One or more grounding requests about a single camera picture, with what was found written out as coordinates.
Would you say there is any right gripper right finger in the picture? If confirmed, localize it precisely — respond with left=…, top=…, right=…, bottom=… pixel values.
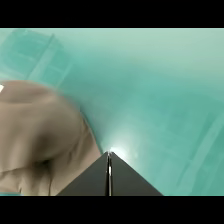
left=108, top=151, right=164, bottom=197

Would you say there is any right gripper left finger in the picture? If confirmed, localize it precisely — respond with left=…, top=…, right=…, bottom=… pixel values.
left=57, top=151, right=110, bottom=197

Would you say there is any brown shirt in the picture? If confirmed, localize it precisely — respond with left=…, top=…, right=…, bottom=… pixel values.
left=0, top=79, right=102, bottom=197

